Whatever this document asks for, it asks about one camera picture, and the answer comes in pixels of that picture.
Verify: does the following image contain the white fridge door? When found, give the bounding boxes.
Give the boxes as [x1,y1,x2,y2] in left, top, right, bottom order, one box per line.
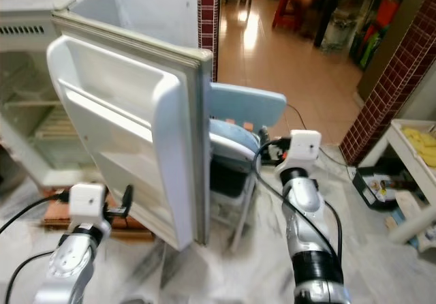
[46,11,214,252]

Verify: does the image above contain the white open fridge cabinet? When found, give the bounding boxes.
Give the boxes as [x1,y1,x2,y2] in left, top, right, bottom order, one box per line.
[0,0,103,189]

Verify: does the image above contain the light blue folding chair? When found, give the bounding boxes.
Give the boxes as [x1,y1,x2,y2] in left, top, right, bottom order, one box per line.
[208,82,287,252]

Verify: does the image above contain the brown wooden pallet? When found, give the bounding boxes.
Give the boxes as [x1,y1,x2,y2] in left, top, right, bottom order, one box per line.
[43,187,140,242]

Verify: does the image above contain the black floor box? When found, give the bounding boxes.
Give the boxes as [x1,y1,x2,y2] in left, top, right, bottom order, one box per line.
[353,166,408,211]

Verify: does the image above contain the red plastic stool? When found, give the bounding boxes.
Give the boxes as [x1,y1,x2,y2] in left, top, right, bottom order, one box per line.
[271,0,306,33]

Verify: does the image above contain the white low table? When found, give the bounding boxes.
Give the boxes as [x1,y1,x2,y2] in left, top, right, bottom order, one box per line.
[384,119,436,245]

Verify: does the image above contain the yellow food pieces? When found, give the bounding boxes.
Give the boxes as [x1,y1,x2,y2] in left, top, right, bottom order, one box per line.
[401,125,436,167]

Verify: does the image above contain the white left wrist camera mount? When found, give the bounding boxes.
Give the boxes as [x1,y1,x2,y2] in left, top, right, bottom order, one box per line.
[69,183,108,227]

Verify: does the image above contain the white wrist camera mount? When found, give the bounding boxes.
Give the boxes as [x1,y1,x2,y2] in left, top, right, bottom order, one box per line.
[69,183,108,227]
[276,130,323,177]

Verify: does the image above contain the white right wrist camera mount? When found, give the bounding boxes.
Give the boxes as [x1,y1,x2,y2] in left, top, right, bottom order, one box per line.
[276,130,323,177]

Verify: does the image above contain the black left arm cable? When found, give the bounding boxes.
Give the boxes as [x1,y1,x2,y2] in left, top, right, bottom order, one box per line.
[0,194,72,235]
[4,249,54,304]

